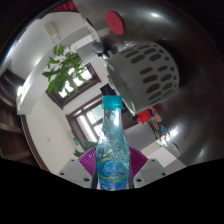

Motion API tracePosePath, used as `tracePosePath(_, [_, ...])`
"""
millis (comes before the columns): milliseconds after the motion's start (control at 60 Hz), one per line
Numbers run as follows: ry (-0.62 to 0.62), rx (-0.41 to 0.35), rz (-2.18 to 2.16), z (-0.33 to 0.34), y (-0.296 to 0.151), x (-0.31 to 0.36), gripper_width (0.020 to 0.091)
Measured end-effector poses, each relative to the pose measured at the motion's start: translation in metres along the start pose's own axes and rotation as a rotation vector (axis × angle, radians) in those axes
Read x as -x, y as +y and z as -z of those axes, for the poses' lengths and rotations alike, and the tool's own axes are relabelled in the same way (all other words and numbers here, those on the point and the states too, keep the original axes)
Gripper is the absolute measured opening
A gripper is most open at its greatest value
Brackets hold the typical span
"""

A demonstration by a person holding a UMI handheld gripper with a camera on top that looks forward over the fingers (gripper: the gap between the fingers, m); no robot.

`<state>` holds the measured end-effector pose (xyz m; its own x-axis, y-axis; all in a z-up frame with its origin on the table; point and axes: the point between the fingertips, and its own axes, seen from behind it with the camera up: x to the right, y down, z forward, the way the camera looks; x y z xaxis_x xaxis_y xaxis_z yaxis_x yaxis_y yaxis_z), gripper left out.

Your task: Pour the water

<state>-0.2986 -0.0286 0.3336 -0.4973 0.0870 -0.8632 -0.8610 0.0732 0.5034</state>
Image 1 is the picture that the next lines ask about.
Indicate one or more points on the red carpeted staircase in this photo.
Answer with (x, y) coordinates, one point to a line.
(65, 6)

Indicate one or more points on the dark-framed window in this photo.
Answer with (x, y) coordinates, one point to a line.
(75, 88)

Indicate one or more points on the dark wooden double door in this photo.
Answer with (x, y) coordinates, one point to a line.
(85, 125)

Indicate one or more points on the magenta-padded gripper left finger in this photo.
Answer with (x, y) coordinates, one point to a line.
(87, 163)

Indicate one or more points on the green exit sign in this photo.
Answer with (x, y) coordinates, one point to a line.
(75, 141)

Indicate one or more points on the flat round red coaster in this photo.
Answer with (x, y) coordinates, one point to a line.
(115, 22)

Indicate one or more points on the white wall radiator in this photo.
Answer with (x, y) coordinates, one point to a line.
(52, 31)

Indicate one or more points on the clear bottle with teal cap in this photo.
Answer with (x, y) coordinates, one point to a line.
(112, 156)

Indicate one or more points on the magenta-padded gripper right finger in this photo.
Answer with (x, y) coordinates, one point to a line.
(138, 163)

